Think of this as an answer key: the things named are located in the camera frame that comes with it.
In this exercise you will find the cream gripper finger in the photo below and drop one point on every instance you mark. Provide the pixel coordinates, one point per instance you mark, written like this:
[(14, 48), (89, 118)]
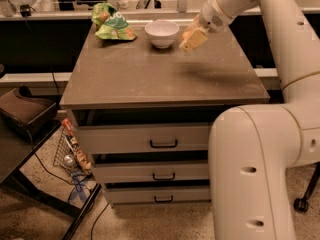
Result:
[(195, 39), (193, 25)]

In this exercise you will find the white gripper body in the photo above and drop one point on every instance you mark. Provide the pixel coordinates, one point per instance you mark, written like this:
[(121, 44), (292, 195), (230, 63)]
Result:
[(210, 18)]

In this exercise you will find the orange fruit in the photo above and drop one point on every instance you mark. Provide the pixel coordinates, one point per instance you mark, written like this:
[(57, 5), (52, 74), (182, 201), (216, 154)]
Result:
[(185, 35)]

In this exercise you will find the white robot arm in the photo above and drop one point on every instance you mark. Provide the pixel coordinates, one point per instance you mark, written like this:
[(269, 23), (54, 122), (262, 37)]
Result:
[(251, 146)]

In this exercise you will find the white ceramic bowl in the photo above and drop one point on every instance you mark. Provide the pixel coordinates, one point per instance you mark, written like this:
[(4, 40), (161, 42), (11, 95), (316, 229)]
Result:
[(162, 33)]

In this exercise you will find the green chip bag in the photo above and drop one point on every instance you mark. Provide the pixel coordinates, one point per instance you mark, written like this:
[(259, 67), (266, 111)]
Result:
[(111, 24)]

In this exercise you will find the grey drawer cabinet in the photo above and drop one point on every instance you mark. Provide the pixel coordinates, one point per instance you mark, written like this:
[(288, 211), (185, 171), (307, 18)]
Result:
[(129, 83)]

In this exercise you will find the top grey drawer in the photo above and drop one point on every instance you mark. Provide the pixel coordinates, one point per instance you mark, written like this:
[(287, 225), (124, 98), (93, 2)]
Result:
[(141, 138)]

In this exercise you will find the grey drawer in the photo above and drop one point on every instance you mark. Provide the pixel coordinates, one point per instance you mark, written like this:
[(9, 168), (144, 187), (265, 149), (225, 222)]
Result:
[(141, 138), (119, 196), (151, 171)]

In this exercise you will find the middle grey drawer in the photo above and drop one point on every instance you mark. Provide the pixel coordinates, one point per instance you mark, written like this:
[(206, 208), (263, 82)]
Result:
[(151, 171)]

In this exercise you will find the bottom grey drawer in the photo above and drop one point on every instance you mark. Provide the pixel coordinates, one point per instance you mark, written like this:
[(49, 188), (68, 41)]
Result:
[(119, 196)]

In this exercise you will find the black power adapter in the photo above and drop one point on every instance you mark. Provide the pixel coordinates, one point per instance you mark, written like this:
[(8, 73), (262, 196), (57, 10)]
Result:
[(25, 10)]

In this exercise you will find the black office chair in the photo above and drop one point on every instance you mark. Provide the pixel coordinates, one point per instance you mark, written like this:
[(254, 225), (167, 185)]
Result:
[(301, 204)]

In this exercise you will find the black side table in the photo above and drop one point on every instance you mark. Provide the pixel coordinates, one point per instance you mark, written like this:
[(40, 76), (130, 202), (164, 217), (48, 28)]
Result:
[(15, 151)]

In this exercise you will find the wire basket with snacks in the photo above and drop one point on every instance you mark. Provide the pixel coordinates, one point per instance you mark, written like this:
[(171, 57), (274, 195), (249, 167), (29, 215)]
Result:
[(69, 156)]

